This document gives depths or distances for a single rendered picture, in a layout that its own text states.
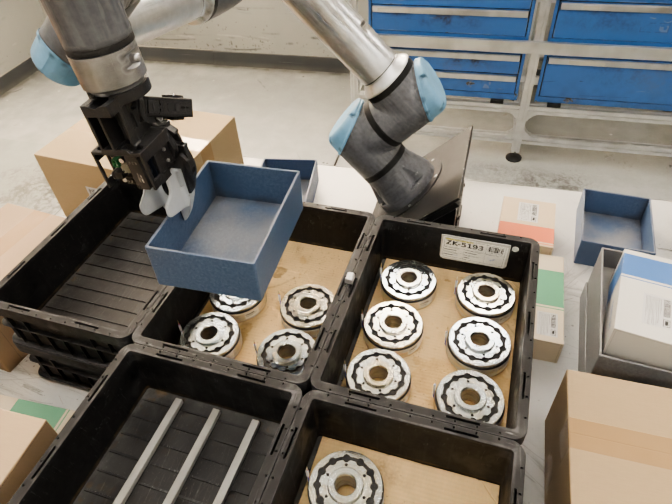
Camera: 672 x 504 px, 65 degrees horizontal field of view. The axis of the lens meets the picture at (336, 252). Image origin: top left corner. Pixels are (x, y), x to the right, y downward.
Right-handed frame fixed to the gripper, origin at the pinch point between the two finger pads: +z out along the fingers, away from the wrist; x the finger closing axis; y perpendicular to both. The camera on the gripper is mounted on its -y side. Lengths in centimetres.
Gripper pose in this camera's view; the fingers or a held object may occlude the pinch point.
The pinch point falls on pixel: (182, 208)
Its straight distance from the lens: 79.5
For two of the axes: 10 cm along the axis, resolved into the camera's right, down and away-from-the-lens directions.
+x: 9.5, 0.9, -2.9
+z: 1.3, 7.3, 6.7
